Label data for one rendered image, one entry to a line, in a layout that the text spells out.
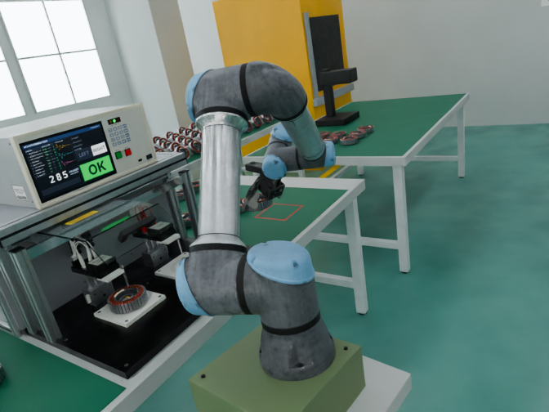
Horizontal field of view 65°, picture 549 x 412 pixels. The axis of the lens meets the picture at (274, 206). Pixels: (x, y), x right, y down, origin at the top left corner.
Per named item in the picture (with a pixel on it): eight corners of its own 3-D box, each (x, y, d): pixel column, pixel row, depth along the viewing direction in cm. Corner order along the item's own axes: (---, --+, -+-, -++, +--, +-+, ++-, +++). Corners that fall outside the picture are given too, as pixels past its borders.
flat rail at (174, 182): (187, 181, 158) (185, 173, 157) (24, 263, 111) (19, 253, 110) (185, 181, 158) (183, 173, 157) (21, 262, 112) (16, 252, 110)
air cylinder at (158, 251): (169, 257, 156) (166, 244, 154) (154, 267, 151) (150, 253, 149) (160, 256, 159) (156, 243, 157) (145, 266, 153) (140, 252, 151)
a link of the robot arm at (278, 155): (293, 158, 124) (297, 137, 132) (256, 162, 127) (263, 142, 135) (299, 179, 129) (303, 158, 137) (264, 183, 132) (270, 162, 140)
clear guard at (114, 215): (176, 223, 121) (171, 203, 119) (106, 265, 103) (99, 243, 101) (105, 215, 139) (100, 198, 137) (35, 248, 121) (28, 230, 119)
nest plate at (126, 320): (166, 297, 130) (165, 294, 130) (127, 328, 119) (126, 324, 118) (134, 289, 138) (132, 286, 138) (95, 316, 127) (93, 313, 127)
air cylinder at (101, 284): (116, 293, 138) (110, 279, 136) (96, 306, 132) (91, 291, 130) (106, 290, 141) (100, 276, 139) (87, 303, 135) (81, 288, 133)
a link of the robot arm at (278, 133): (270, 132, 132) (274, 118, 139) (262, 160, 140) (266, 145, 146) (295, 140, 133) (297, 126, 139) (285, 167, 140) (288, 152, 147)
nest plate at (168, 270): (216, 259, 148) (216, 257, 148) (186, 282, 137) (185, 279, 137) (185, 254, 157) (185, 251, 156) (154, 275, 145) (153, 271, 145)
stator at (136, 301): (156, 295, 130) (153, 284, 129) (131, 317, 121) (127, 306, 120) (128, 291, 135) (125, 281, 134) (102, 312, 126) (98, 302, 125)
